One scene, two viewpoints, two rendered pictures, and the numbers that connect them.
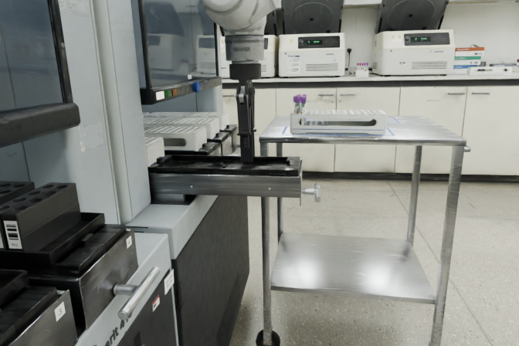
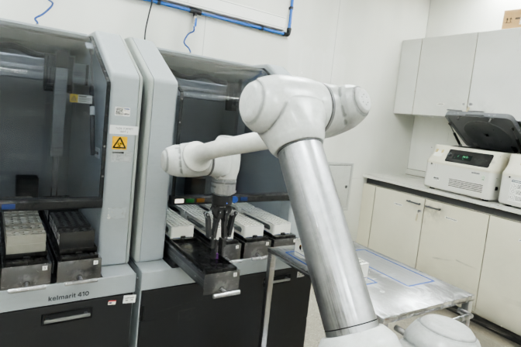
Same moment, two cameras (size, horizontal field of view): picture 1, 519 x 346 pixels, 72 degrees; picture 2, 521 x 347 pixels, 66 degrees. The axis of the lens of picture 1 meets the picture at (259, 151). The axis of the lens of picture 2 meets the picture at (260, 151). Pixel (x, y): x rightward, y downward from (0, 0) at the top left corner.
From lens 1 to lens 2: 117 cm
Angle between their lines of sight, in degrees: 48
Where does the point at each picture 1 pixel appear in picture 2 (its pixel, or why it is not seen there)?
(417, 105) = not seen: outside the picture
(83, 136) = (110, 212)
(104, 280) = (73, 269)
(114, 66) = (146, 183)
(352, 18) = not seen: outside the picture
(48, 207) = (75, 235)
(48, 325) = (38, 269)
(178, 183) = (173, 253)
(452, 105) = not seen: outside the picture
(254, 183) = (191, 269)
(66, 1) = (116, 157)
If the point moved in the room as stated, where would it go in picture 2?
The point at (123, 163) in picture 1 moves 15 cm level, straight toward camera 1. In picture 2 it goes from (139, 230) to (108, 239)
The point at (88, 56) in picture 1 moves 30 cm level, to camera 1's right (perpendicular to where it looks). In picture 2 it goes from (125, 179) to (165, 197)
